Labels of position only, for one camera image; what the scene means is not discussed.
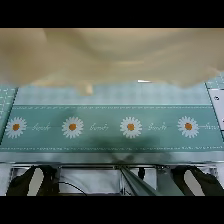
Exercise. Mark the cream garment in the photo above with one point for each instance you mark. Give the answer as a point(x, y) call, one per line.
point(100, 56)

